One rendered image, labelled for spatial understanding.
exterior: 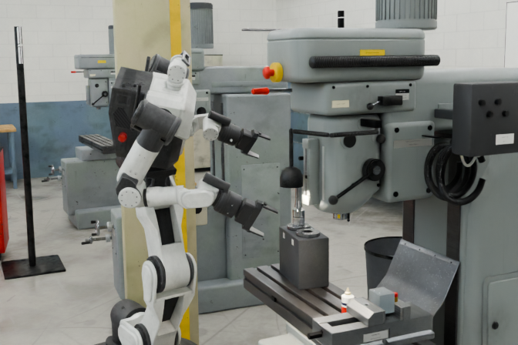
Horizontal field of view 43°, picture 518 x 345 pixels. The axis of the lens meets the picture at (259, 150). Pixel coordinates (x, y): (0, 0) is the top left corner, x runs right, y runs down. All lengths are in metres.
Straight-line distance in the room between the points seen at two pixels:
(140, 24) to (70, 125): 7.40
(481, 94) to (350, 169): 0.44
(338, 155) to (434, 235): 0.55
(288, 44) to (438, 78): 0.53
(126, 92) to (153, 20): 1.36
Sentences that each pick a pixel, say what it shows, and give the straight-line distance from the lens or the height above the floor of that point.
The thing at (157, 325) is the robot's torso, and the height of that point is 0.79.
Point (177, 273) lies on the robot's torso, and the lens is 2.51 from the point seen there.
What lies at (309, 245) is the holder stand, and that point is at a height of 1.13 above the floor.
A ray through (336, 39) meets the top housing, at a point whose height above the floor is 1.85.
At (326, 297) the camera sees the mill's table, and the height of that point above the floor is 0.96.
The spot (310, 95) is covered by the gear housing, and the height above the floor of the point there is 1.69.
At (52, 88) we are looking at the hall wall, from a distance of 10.88.
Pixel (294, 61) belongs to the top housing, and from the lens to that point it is 1.92.
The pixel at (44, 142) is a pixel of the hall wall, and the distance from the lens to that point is 10.91.
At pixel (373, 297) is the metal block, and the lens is 2.02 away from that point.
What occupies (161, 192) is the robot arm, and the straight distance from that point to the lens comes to 2.31.
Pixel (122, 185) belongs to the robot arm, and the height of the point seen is 1.38.
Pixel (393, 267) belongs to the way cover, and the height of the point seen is 1.03.
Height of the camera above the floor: 1.80
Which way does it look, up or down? 8 degrees down
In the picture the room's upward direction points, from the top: 1 degrees counter-clockwise
